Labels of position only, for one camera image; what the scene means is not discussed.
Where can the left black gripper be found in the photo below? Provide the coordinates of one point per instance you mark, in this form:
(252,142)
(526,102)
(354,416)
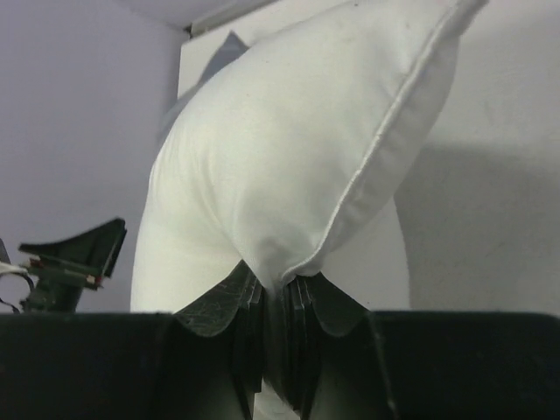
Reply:
(58,272)

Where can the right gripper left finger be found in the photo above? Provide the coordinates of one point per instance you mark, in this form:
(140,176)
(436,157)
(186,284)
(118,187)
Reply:
(213,359)

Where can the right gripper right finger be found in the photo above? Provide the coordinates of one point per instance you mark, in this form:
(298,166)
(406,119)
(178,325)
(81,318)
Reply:
(327,354)

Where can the white pillow insert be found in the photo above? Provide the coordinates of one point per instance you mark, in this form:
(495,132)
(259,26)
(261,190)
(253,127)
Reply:
(288,159)

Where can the grey pillowcase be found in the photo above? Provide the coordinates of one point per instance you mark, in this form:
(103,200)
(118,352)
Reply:
(230,50)

